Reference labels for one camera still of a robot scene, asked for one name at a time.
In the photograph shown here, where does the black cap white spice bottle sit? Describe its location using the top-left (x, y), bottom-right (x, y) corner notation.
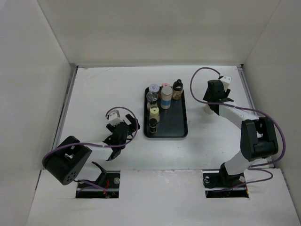
top-left (204, 105), bottom-right (214, 114)

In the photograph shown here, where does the small dark pepper bottle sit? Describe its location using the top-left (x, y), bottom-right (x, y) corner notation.
top-left (149, 118), bottom-right (158, 134)

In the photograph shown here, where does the black cap brown spice bottle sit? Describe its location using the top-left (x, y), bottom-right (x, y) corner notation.
top-left (172, 79), bottom-right (183, 100)

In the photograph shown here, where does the yellow cap spice shaker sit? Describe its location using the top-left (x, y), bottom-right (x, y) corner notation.
top-left (149, 106), bottom-right (160, 122)

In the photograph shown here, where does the clear cap salt grinder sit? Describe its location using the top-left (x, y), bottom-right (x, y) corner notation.
top-left (146, 91), bottom-right (158, 110)

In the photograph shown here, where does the blue label grey cap jar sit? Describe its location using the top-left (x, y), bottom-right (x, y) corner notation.
top-left (160, 86), bottom-right (173, 110)

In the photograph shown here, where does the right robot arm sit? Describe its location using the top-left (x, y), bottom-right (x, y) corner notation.
top-left (203, 80), bottom-right (278, 186)

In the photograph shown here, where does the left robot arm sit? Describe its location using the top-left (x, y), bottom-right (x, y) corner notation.
top-left (42, 112), bottom-right (140, 186)

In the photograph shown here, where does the black rectangular tray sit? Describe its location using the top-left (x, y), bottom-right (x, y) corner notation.
top-left (143, 87), bottom-right (188, 139)

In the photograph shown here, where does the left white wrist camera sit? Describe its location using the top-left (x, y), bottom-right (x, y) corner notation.
top-left (106, 109), bottom-right (123, 127)

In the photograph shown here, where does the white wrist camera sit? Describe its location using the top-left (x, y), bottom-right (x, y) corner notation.
top-left (106, 109), bottom-right (123, 127)
top-left (218, 75), bottom-right (232, 91)

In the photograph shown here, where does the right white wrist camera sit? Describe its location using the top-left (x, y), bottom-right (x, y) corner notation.
top-left (218, 75), bottom-right (232, 91)

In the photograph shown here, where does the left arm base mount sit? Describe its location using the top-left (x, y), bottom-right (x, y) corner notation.
top-left (75, 161), bottom-right (121, 199)

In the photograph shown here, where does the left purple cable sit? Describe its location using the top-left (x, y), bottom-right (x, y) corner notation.
top-left (41, 107), bottom-right (139, 196)

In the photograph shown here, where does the left aluminium table rail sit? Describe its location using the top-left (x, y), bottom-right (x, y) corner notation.
top-left (50, 63), bottom-right (79, 151)

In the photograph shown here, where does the aluminium table rail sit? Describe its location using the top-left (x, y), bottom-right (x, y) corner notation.
top-left (237, 65), bottom-right (275, 169)
top-left (50, 63), bottom-right (79, 151)

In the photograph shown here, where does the right aluminium table rail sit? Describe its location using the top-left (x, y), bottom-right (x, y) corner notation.
top-left (237, 65), bottom-right (275, 169)

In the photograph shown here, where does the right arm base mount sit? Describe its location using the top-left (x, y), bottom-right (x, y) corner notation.
top-left (203, 165), bottom-right (249, 198)

